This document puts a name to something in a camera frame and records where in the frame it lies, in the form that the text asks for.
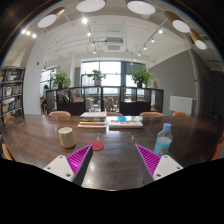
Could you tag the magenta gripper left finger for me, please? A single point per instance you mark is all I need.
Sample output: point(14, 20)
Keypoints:
point(73, 167)

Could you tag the right potted plant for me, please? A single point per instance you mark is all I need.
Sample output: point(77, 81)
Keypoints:
point(141, 77)

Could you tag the seated person in background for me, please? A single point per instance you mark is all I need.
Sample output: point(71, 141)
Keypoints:
point(46, 87)

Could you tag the dark open shelf divider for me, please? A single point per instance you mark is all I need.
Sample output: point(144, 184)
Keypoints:
point(125, 100)

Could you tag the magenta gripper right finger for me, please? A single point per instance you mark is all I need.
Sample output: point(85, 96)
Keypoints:
point(154, 167)

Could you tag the clear water bottle blue cap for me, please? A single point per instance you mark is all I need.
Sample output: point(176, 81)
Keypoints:
point(164, 140)

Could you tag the left potted plant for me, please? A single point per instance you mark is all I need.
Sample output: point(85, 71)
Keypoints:
point(61, 79)

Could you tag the orange chair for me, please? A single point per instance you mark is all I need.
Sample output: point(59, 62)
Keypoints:
point(59, 113)
point(179, 114)
point(218, 149)
point(155, 114)
point(114, 114)
point(6, 152)

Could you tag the orange chair near left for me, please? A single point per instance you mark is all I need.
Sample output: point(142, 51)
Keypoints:
point(6, 152)

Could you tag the flat book with blue item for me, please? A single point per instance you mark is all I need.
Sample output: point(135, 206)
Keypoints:
point(125, 122)

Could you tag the orange chair far right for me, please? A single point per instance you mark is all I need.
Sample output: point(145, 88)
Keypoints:
point(155, 114)

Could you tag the orange chair far left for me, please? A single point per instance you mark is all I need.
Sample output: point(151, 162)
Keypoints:
point(59, 113)

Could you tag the bookshelf with books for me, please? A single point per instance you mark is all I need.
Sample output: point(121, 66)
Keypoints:
point(11, 92)

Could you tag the orange chair far middle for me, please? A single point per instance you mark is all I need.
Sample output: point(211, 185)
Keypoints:
point(114, 114)

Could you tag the orange chair rightmost far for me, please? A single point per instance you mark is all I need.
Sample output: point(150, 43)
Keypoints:
point(179, 114)

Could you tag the ceiling air conditioner unit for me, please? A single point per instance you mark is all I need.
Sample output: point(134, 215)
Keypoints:
point(113, 44)

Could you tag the potted plant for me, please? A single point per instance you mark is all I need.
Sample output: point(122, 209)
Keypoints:
point(61, 79)
point(97, 76)
point(141, 77)

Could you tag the beige ceramic cup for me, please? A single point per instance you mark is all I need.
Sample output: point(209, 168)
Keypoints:
point(66, 137)

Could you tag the orange chair near right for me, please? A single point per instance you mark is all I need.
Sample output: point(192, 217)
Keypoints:
point(218, 149)

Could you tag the white board panel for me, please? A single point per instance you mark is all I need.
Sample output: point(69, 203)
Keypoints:
point(181, 104)

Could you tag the middle potted plant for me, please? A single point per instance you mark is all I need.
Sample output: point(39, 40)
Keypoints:
point(97, 76)

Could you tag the red round coaster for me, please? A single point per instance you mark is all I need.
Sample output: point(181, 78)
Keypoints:
point(97, 146)

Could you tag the stack of books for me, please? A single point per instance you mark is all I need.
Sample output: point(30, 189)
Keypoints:
point(93, 119)

